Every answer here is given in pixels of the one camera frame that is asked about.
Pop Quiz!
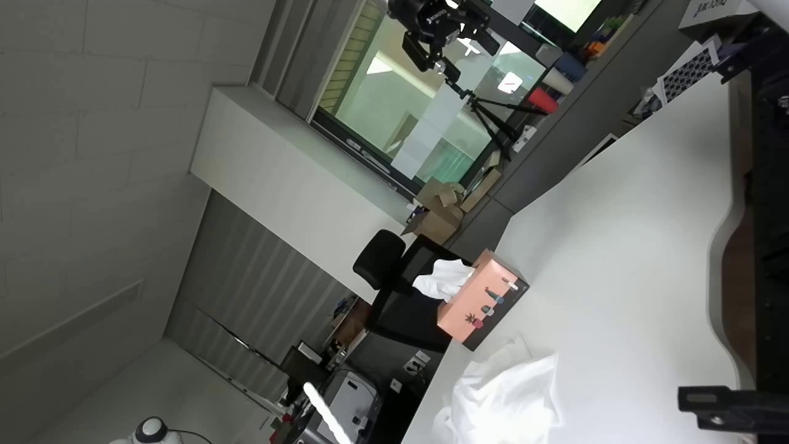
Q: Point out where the green tinted window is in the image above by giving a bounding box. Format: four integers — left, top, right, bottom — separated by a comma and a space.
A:
311, 0, 576, 196

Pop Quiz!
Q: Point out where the white perforated box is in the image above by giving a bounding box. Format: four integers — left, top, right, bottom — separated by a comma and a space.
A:
650, 38, 727, 112

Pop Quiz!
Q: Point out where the grey box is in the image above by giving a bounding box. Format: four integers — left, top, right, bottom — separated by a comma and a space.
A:
675, 0, 765, 41

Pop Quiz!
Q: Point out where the brown cardboard box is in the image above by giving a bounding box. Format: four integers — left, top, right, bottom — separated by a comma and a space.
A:
407, 180, 474, 247

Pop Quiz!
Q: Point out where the crumpled white tissue pile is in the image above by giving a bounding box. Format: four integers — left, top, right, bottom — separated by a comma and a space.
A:
441, 351, 571, 444

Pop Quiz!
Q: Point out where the brown wooden board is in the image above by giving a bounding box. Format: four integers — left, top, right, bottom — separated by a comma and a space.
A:
717, 73, 759, 376

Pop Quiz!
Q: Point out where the black camera tripod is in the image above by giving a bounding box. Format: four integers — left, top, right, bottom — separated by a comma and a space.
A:
444, 76, 547, 163

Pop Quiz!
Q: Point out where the white grey machine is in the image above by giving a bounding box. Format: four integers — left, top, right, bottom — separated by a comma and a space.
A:
325, 367, 381, 443

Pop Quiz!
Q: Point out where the white light bar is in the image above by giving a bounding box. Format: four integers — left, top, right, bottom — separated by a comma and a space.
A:
301, 380, 358, 444

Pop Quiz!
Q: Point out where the black flat device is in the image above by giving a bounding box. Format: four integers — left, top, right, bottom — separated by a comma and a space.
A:
675, 383, 789, 440

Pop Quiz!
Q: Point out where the bright ceiling light panel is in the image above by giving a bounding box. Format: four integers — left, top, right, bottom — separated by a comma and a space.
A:
532, 0, 605, 34

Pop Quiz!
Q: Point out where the white tissue sheet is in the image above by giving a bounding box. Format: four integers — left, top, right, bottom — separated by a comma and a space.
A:
410, 256, 475, 305

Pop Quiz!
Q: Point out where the black office chair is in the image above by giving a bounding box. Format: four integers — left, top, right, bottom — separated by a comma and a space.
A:
351, 227, 453, 356

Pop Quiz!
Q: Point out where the pink tissue box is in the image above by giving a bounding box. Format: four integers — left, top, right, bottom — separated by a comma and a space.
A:
433, 250, 532, 354

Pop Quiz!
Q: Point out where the red container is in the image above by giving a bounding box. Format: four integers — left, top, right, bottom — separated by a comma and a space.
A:
525, 84, 561, 118

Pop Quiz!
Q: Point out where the grey corrugated shutter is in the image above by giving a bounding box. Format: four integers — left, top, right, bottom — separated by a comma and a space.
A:
166, 191, 358, 403

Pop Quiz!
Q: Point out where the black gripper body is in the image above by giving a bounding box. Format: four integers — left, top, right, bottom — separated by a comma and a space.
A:
399, 0, 463, 75

